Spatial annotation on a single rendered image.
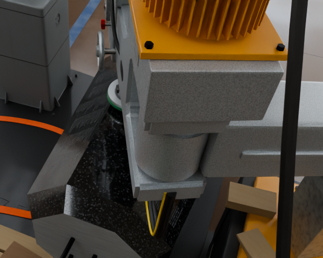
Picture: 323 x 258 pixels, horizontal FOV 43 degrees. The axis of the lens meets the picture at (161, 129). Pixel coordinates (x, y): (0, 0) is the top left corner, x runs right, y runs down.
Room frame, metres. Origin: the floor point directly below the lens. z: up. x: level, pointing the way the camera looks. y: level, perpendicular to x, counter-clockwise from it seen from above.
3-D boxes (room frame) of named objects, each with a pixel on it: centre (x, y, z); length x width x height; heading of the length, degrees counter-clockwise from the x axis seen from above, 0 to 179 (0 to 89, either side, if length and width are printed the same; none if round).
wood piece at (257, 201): (1.00, -0.42, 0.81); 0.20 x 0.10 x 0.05; 87
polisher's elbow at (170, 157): (0.74, -0.03, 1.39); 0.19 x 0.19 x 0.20
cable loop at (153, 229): (0.74, -0.03, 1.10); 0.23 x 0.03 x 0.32; 17
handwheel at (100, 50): (1.22, 0.25, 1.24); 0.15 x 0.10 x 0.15; 17
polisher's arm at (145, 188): (0.99, 0.06, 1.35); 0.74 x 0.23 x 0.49; 17
